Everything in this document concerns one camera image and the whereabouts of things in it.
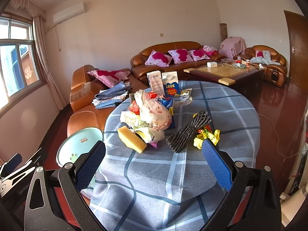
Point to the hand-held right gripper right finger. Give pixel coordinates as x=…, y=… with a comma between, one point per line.
x=216, y=166

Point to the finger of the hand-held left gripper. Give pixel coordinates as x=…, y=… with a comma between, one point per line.
x=13, y=161
x=31, y=159

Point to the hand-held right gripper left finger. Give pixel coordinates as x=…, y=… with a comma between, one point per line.
x=90, y=166

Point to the light blue cartoon trash bin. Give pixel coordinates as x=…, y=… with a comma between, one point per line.
x=77, y=144

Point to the yellow wrapper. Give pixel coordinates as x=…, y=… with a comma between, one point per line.
x=209, y=138

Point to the orange wrapper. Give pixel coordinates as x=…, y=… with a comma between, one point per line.
x=204, y=128

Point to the dark knitted cloth strip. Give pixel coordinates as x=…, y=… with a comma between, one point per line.
x=185, y=132

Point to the yellow sponge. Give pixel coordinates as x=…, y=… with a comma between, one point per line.
x=131, y=139

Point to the purple snack wrapper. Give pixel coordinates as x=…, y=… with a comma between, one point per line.
x=154, y=145

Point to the white plastic bag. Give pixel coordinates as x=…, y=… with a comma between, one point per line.
x=149, y=134

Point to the clear plastic wrapper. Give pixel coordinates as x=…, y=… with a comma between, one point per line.
x=184, y=101

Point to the red plastic bag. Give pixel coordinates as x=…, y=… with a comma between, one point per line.
x=135, y=108

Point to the blue snack packet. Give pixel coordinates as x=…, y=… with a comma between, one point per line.
x=168, y=102

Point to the brown leather chaise sofa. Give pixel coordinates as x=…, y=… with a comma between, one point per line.
x=81, y=115

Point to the folded blue checked bedsheets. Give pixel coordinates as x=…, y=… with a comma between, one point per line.
x=110, y=96

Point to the gold patterned flat packet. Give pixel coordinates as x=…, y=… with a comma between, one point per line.
x=131, y=98

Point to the small yellow snack packet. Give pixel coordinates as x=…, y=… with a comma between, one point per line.
x=185, y=92

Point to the pink floral pillow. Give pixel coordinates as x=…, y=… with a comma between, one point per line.
x=156, y=57
x=180, y=55
x=108, y=75
x=198, y=54

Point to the blue milk carton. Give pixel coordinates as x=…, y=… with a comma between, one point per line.
x=170, y=84

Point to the wooden glass-top coffee table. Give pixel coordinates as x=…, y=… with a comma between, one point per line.
x=226, y=72

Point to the sliding glass window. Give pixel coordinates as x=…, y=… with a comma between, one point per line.
x=14, y=65

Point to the small white box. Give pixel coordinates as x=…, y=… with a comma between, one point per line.
x=212, y=64

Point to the white and blue carton box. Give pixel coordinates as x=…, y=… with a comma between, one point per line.
x=155, y=81

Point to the red and white bag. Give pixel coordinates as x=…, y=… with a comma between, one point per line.
x=238, y=63

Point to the brown bottle white cap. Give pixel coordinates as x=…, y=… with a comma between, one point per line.
x=247, y=63

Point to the brown leather armchair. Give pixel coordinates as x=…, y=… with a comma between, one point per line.
x=276, y=72

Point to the pink folded blanket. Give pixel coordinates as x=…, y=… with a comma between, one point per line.
x=210, y=50

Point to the light blue clothes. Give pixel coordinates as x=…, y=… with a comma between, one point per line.
x=264, y=59

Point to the beige curtain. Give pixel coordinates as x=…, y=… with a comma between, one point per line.
x=39, y=41

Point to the pink cloth covered chair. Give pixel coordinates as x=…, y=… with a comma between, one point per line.
x=232, y=47

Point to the small pink armchair pillow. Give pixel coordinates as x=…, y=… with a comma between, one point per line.
x=259, y=53

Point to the brown leather three-seat sofa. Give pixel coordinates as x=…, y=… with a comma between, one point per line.
x=173, y=45

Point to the rolled beige mat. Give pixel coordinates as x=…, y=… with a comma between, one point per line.
x=223, y=32

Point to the brown wooden door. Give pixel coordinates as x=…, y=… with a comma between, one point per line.
x=296, y=53

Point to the white air conditioner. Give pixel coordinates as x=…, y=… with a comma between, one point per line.
x=69, y=13

